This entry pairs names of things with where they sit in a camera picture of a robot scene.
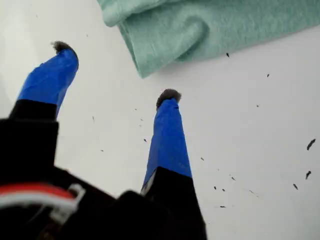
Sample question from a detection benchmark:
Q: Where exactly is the green t-shirt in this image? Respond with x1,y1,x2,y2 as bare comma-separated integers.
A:
96,0,320,80

